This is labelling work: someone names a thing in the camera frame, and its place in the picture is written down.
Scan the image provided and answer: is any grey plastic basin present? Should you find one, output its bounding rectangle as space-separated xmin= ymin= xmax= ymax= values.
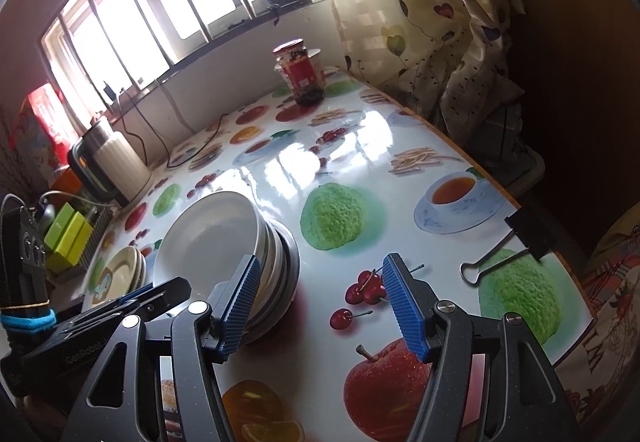
xmin=492 ymin=142 xmax=547 ymax=203

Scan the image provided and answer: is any brown wooden cabinet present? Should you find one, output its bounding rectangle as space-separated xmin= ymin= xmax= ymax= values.
xmin=490 ymin=0 xmax=640 ymax=248

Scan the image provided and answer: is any beige brown ceramic plate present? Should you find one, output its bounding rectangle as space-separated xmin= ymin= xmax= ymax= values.
xmin=84 ymin=246 xmax=141 ymax=309

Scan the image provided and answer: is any zigzag striped tray box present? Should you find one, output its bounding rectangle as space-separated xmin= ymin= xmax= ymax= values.
xmin=45 ymin=207 xmax=118 ymax=280

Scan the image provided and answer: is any black binder clip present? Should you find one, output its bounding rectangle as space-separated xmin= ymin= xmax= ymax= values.
xmin=460 ymin=209 xmax=557 ymax=289

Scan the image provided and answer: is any orange box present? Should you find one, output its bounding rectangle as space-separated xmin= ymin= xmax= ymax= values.
xmin=52 ymin=167 xmax=83 ymax=198

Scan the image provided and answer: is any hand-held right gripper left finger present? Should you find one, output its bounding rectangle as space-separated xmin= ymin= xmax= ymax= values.
xmin=57 ymin=254 xmax=262 ymax=442

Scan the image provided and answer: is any large white bowl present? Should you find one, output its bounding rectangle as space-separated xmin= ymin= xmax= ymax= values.
xmin=152 ymin=191 xmax=262 ymax=303

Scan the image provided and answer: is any fruit print tablecloth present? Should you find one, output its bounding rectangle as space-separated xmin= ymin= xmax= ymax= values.
xmin=82 ymin=67 xmax=601 ymax=442

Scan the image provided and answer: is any white black electric kettle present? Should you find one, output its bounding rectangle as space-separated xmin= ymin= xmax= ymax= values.
xmin=67 ymin=119 xmax=153 ymax=209

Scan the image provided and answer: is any heart print curtain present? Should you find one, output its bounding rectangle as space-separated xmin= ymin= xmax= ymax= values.
xmin=315 ymin=0 xmax=531 ymax=148

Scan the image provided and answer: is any bright green cardboard box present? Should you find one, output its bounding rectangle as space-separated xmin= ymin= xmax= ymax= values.
xmin=47 ymin=211 xmax=94 ymax=272

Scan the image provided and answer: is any grey rim bowl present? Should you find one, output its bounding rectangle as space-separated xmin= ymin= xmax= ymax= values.
xmin=245 ymin=221 xmax=301 ymax=345

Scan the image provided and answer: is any black power cord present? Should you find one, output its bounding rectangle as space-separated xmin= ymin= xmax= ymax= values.
xmin=117 ymin=95 xmax=236 ymax=169

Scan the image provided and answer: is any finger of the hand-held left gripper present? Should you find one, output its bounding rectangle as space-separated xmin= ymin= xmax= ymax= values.
xmin=102 ymin=276 xmax=192 ymax=323
xmin=82 ymin=283 xmax=157 ymax=312

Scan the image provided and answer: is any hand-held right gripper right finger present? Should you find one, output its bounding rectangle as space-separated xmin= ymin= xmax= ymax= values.
xmin=382 ymin=251 xmax=576 ymax=442

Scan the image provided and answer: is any red printed package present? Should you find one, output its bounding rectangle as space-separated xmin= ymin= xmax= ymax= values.
xmin=20 ymin=85 xmax=68 ymax=148

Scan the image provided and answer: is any floral printed cloth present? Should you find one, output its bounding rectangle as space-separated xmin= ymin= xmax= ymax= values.
xmin=560 ymin=217 xmax=640 ymax=423

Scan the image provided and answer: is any red label jar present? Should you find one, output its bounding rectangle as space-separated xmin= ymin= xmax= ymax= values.
xmin=272 ymin=39 xmax=327 ymax=106

